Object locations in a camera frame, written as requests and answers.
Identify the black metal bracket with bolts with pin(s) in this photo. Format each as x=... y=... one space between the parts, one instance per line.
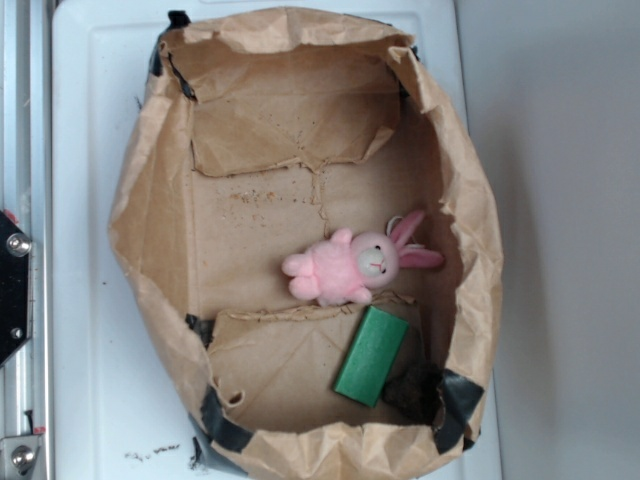
x=15 y=294

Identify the green rectangular block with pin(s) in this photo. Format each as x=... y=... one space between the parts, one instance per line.
x=370 y=356

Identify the aluminium frame rail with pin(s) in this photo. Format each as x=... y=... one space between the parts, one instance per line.
x=26 y=379

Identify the dark brown crumpled lump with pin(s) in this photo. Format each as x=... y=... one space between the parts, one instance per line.
x=415 y=393

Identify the pink plush bunny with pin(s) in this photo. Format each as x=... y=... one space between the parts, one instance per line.
x=347 y=269

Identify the brown paper lined box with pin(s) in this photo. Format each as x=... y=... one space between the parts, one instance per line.
x=260 y=134

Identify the silver corner bracket with bolt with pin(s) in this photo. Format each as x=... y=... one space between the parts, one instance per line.
x=22 y=458

